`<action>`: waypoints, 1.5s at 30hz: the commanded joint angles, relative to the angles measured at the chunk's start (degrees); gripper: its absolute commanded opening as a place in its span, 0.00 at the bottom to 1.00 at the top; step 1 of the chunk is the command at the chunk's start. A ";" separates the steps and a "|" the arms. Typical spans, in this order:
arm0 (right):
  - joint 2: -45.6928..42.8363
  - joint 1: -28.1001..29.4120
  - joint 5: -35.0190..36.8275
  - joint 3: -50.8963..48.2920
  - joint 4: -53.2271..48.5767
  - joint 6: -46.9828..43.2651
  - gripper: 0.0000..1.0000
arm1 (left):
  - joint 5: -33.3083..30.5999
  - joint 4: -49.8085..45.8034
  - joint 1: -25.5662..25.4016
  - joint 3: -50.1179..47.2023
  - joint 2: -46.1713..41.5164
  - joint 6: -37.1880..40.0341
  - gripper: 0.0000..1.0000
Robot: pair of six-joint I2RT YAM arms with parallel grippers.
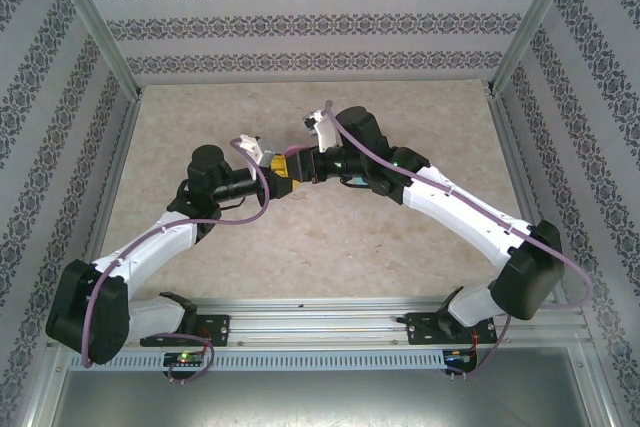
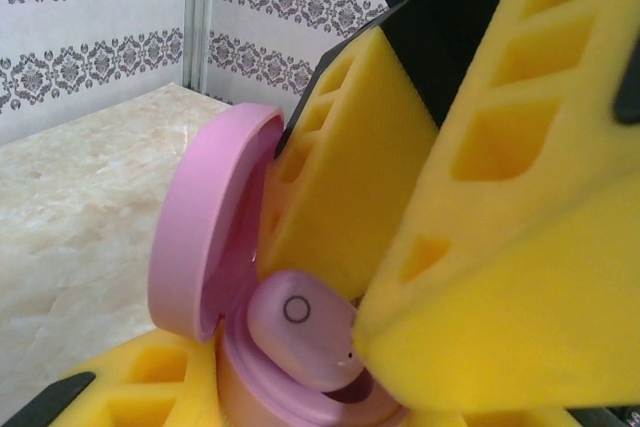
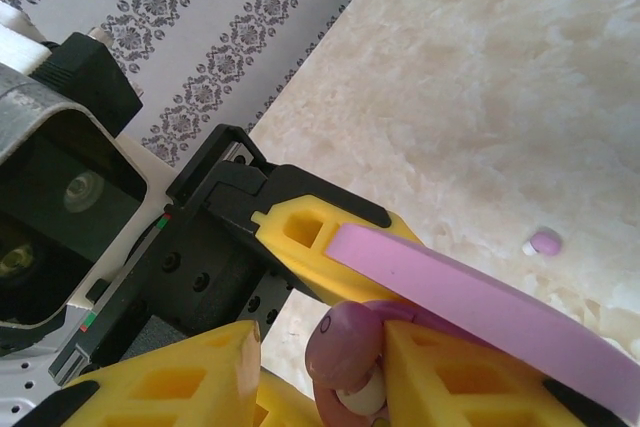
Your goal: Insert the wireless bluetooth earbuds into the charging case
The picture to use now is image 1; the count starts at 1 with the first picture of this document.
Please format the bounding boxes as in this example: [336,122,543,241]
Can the grey metal sheet tray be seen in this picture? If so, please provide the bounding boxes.
[27,369,614,427]

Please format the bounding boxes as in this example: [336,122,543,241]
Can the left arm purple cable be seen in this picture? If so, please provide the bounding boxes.
[81,138,274,386]

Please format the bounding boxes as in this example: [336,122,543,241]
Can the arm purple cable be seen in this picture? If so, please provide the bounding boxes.
[323,99,596,383]
[81,138,274,386]

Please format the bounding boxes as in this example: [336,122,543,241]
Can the aluminium table side rail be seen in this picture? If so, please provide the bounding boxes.
[485,91,569,306]
[67,96,146,311]

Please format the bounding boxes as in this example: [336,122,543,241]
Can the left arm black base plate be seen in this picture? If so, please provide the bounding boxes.
[139,314,232,348]

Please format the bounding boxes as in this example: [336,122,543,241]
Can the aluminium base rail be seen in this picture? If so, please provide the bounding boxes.
[49,296,586,348]

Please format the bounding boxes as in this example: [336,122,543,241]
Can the slotted grey cable duct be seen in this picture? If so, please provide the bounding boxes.
[67,349,446,371]

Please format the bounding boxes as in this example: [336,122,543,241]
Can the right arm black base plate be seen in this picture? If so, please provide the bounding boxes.
[403,311,499,347]

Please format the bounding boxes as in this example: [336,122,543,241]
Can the aluminium frame post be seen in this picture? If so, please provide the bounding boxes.
[40,0,144,99]
[488,0,586,96]

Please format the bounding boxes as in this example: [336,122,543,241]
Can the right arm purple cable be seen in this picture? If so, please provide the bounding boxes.
[323,99,596,383]

